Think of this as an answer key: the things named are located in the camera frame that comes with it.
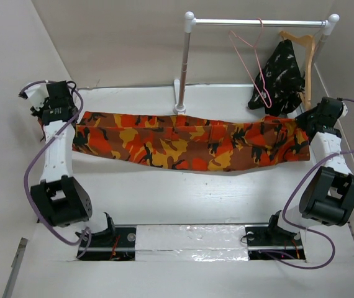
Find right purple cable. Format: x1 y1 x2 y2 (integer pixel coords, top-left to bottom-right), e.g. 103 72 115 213
281 98 354 268

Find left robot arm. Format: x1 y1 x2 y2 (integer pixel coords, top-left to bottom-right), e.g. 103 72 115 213
28 81 93 227

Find purple cable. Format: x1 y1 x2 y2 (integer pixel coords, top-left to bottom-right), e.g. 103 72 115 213
18 79 93 258
281 98 354 268

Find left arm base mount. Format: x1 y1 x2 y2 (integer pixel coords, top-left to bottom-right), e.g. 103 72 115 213
76 212 137 261

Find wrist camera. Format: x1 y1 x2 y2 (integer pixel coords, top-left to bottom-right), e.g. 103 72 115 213
339 102 348 118
19 84 48 111

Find black white patterned garment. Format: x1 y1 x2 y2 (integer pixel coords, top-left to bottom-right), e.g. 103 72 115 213
248 39 305 117

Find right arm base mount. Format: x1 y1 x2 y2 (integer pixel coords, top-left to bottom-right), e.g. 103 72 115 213
240 211 306 261

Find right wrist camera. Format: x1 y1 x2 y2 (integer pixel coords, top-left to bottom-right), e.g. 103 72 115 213
339 102 348 118

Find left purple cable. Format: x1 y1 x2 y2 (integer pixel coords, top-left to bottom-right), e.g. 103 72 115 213
18 79 93 258

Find orange camouflage trousers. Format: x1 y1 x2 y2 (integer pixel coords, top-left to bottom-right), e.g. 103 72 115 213
72 111 310 171

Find white clothes rack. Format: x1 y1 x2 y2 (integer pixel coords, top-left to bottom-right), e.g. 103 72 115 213
174 11 340 114

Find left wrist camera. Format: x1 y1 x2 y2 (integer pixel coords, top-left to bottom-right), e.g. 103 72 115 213
19 84 48 111

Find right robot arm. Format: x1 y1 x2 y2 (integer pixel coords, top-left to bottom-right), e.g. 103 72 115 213
296 97 354 226

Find pink wire hanger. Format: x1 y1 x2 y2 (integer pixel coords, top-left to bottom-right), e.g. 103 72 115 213
228 17 273 109

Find wooden hanger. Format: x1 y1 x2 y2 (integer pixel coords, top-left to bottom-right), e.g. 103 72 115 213
279 30 315 111

